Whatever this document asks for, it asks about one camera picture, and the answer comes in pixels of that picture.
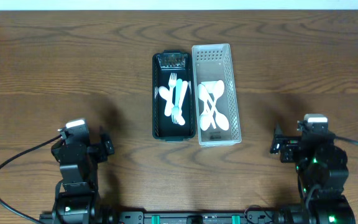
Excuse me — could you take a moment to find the black plastic basket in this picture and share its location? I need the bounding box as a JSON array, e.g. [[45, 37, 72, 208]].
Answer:
[[152, 50, 196, 141]]

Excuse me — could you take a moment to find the mint green plastic fork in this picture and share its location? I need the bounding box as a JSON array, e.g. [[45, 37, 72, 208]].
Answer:
[[172, 78, 183, 124]]

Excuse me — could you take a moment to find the white thick-handled spoon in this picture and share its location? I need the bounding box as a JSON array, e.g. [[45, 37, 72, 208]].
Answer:
[[158, 86, 186, 127]]

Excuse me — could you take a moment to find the white plastic fork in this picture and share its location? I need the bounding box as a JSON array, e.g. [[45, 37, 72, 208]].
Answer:
[[165, 73, 177, 116]]

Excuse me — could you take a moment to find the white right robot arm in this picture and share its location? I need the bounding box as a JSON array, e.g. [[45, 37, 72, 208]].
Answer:
[[270, 121, 356, 224]]

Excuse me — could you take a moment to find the pink-white plastic fork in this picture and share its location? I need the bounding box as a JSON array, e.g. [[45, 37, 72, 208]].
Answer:
[[176, 81, 188, 126]]

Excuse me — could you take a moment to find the clear plastic basket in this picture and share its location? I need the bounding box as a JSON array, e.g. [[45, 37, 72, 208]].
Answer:
[[191, 44, 242, 147]]

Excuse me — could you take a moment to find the white plastic spoon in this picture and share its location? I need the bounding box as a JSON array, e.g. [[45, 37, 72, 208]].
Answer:
[[209, 80, 224, 110], [198, 84, 216, 129], [207, 93, 229, 131], [200, 101, 211, 131]]

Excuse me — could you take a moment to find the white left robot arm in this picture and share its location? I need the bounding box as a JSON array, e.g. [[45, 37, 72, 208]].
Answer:
[[39, 125, 117, 224]]

